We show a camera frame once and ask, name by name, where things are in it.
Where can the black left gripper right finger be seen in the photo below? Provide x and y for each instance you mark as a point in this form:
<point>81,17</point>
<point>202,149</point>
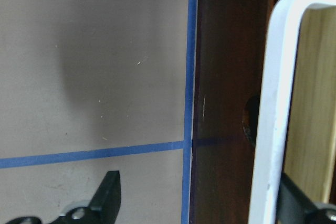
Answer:
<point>293,206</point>

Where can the dark wooden drawer cabinet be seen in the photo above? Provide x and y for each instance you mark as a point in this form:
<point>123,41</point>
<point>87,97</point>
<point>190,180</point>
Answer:
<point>229,60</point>

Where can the brown paper table cover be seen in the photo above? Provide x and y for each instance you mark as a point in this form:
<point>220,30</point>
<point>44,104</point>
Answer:
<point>89,86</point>

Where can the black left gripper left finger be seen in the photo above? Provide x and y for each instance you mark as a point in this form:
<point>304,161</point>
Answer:
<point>104,206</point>

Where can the white drawer handle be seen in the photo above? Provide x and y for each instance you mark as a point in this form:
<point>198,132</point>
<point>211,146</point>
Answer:
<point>275,99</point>

